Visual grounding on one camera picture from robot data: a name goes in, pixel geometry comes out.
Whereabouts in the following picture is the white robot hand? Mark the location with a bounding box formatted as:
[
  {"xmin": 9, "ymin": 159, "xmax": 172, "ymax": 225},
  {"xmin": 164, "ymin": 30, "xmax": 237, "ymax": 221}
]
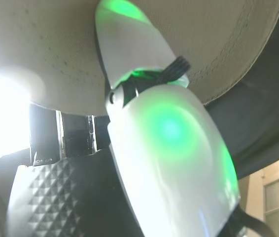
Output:
[{"xmin": 6, "ymin": 0, "xmax": 248, "ymax": 237}]

